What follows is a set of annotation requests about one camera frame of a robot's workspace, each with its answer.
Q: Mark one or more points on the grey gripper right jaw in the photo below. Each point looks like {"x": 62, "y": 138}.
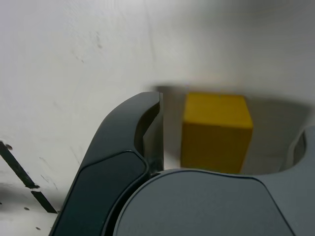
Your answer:
{"x": 209, "y": 204}

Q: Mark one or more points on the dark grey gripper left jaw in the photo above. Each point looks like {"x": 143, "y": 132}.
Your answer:
{"x": 103, "y": 184}

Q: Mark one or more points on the yellow cube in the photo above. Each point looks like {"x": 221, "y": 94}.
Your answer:
{"x": 216, "y": 137}

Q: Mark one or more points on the black tape strip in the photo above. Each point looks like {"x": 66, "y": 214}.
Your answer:
{"x": 17, "y": 167}

